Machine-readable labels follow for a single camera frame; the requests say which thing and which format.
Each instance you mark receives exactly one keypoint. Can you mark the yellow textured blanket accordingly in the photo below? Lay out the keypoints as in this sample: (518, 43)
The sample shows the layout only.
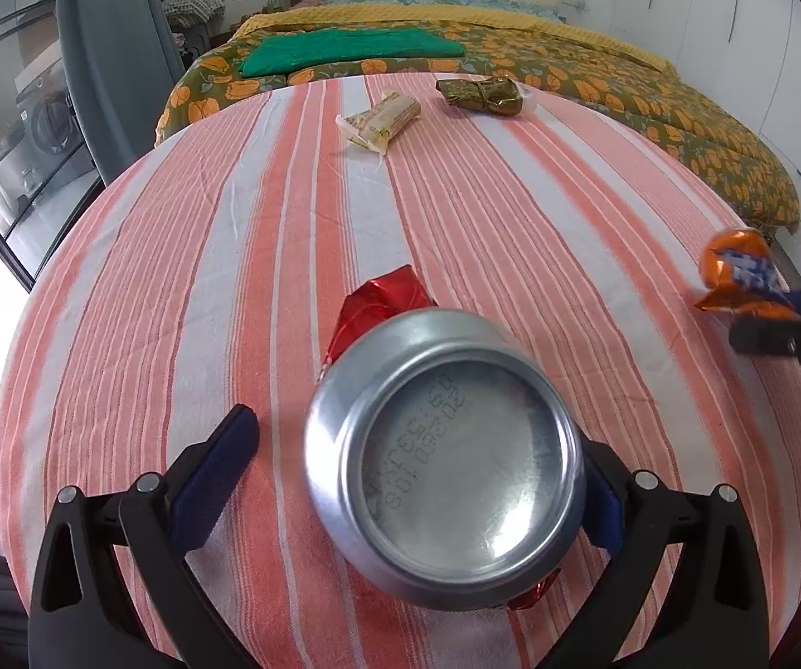
(512, 24)

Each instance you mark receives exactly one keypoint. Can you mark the crushed orange drink can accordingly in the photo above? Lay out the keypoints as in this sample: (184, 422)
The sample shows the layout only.
(735, 265)

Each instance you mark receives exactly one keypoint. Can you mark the blue floral pillow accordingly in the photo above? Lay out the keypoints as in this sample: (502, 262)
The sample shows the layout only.
(498, 3)

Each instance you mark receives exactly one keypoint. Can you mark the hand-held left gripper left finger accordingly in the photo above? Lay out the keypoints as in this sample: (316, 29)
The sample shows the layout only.
(212, 481)

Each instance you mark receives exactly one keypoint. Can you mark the crushed red drink can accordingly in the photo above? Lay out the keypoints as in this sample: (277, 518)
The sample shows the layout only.
(442, 460)

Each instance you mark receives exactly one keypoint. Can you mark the white wardrobe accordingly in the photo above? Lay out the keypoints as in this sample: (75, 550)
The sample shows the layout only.
(721, 14)

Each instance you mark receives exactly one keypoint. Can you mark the orange striped tablecloth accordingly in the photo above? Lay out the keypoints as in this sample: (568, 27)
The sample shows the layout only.
(233, 258)

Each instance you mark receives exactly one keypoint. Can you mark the floral green orange bedspread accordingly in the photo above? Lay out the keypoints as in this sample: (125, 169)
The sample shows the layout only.
(686, 111)

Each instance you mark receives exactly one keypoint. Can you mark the washing machine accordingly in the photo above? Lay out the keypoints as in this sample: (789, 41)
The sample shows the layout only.
(48, 122)

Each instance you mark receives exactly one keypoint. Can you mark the wall socket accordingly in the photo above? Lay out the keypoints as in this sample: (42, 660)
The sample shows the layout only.
(576, 1)

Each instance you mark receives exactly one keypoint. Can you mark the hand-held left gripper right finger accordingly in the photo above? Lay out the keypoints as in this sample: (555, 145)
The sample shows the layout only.
(606, 509)

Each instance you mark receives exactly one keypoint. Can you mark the folded green towel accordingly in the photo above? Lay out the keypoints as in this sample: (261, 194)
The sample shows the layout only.
(344, 49)

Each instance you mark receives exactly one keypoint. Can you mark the cream and yellow snack packet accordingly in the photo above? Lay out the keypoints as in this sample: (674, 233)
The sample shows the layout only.
(379, 122)

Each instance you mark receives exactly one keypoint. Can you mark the grey stool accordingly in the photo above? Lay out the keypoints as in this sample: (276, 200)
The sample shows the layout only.
(192, 42)

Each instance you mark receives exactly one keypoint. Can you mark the olive green wrapped packet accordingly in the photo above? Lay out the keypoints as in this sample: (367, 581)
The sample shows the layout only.
(484, 94)

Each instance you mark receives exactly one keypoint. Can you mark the grey-blue curtain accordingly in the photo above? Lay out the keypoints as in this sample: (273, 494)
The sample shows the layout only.
(114, 63)

